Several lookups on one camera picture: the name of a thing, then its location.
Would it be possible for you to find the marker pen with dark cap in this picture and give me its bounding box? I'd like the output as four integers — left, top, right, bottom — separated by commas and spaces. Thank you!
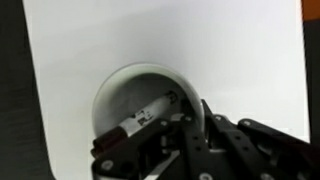
92, 91, 178, 158

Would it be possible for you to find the red mug with white interior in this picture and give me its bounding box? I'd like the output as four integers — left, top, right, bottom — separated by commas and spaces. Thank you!
91, 62, 206, 162

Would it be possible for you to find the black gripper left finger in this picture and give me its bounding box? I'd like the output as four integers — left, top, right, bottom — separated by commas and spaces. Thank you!
90, 113, 214, 180

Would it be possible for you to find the white side table orange frame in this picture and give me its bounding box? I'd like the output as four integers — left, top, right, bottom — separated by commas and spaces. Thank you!
21, 0, 312, 180

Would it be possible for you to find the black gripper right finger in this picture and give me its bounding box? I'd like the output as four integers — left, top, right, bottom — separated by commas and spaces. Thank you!
200, 98, 320, 180

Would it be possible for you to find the orange floor mat strip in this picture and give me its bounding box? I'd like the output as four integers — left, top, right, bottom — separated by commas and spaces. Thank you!
300, 0, 320, 23

